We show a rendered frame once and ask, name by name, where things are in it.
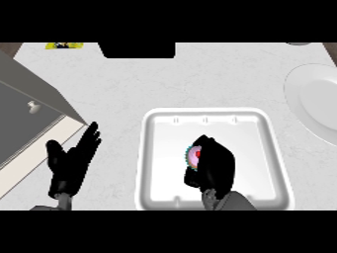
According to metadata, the white round plate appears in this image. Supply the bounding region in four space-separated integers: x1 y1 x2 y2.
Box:
281 62 337 152

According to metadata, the black appliance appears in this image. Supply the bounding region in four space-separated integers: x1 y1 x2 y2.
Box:
97 42 176 60

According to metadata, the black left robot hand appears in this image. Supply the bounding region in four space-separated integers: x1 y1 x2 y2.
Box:
46 121 102 200

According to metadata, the pale round door knob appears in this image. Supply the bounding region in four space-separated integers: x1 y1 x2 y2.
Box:
27 101 43 115

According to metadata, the yellow packet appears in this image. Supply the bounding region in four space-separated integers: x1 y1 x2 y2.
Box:
45 42 85 50

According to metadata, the white rectangular tray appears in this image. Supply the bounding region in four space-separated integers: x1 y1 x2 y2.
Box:
135 107 296 211

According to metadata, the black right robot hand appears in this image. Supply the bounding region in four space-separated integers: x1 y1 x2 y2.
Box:
182 133 237 202

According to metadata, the pink frosted cupcake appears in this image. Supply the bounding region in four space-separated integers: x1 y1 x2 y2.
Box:
182 141 204 172

